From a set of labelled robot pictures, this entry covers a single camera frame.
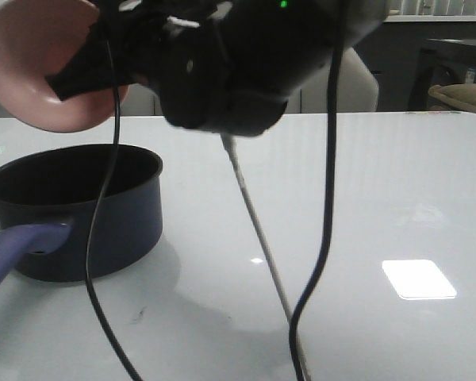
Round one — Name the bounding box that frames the pink plastic bowl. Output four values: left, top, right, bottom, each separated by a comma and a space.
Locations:
0, 1, 115, 133

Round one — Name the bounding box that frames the dark blue saucepan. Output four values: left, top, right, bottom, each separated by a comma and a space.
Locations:
0, 144, 163, 284

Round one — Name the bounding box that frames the right grey upholstered chair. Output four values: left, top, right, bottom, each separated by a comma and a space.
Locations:
285, 48, 379, 114

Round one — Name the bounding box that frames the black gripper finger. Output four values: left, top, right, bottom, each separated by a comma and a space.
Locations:
47, 1, 163, 101

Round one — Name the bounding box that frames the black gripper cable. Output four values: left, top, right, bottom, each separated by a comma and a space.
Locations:
288, 0, 348, 381

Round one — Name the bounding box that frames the dark kitchen counter cabinet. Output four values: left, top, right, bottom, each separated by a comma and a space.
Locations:
355, 16, 476, 112

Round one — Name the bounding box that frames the grey upholstered chair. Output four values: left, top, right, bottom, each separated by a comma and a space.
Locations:
121, 84, 163, 117
285, 48, 379, 114

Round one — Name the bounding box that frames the white cable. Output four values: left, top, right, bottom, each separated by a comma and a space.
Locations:
220, 133, 312, 381

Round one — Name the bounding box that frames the beige cushion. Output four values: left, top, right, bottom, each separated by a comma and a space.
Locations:
428, 83, 476, 114

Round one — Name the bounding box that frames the thin black cable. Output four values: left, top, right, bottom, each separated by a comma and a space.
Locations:
84, 23, 145, 381

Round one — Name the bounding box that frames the left grey upholstered chair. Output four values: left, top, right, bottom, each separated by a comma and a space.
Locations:
121, 84, 163, 117

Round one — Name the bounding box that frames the dark side table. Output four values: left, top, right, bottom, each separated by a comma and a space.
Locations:
408, 39, 476, 111

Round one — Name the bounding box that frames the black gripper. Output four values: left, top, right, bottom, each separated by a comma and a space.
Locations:
125, 1, 389, 137

